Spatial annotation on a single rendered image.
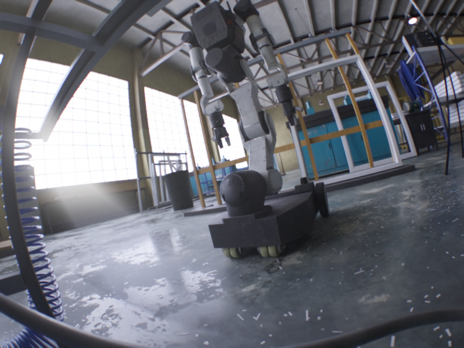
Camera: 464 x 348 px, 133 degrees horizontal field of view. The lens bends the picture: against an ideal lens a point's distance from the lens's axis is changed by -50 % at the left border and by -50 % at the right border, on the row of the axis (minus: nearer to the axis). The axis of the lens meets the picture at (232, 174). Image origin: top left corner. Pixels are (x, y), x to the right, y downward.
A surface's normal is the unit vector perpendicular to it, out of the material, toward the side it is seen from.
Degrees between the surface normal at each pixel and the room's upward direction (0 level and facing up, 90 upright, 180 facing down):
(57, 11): 180
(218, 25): 105
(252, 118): 86
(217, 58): 90
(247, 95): 100
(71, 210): 90
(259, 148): 60
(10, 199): 90
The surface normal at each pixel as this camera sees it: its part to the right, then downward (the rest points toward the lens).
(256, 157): -0.53, -0.42
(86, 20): 0.22, 0.97
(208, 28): -0.41, 0.33
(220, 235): -0.48, 0.07
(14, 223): 0.87, -0.22
